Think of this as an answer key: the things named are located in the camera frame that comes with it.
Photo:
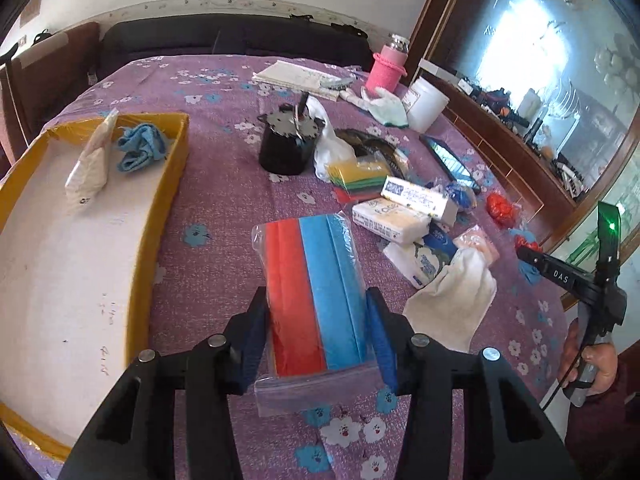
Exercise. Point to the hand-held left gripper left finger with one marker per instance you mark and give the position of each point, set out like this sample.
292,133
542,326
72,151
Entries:
255,332

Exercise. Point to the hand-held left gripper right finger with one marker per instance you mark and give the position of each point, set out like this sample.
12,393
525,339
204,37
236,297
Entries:
380,342

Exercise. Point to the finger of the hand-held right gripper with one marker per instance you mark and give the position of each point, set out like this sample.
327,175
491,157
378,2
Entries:
532,257

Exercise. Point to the red and blue cloth packet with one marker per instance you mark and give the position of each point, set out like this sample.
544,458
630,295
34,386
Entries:
310,285

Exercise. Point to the white towel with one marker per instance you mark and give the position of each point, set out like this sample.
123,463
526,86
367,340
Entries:
450,300

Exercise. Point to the yellow cardboard box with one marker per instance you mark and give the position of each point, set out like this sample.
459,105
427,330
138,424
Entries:
60,260

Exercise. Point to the person's right forearm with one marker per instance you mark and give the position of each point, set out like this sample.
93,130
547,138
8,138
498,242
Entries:
610,435

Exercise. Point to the person's right hand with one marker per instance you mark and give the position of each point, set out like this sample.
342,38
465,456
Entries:
602,365

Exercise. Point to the red and blue mesh scrubber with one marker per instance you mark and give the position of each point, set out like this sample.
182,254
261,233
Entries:
520,235

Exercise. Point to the peach sponge packet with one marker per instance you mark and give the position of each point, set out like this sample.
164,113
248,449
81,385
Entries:
477,242

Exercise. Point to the blue printed tissue packet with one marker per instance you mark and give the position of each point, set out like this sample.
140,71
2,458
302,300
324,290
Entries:
417,260

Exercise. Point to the white tissue packet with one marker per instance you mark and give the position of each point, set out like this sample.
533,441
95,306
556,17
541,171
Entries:
385,220

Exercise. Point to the black smartphone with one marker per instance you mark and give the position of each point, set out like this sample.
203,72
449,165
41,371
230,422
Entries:
450,160

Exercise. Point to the long white box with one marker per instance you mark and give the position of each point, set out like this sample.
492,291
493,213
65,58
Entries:
415,195

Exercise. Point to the purple floral tablecloth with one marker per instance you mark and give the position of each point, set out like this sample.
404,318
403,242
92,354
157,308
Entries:
225,200

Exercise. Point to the multicoloured cloth pack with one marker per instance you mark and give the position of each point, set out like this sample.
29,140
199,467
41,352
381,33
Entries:
357,177

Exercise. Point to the black motor with toothed disc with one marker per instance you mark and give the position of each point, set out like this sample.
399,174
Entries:
282,152

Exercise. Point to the white plastic jar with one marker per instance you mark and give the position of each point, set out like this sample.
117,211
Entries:
425,105

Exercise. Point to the dark patterned packet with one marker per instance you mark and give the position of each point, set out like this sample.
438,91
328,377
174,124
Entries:
375,145

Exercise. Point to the wooden mirror cabinet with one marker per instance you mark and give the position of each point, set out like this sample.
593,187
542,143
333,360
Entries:
525,60

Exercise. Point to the white knotted plastic bag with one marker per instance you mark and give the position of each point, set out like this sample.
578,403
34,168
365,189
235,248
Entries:
332,150

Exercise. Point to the white work glove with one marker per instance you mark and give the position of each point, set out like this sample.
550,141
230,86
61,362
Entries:
387,107

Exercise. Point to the white cardboard box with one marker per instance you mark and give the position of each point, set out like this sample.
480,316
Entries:
437,70

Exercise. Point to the blue cloth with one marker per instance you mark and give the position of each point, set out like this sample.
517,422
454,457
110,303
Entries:
140,147

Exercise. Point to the pink knit-covered bottle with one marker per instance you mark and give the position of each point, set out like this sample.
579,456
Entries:
385,70

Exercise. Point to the paper notebook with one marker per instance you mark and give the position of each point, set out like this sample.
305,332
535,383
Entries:
300,77

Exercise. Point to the dark sofa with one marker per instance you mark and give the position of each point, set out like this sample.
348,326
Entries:
200,40

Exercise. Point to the brown armchair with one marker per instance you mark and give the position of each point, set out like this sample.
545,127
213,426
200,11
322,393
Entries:
50,75

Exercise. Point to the wall picture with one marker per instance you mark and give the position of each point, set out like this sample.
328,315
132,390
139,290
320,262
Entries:
31,12

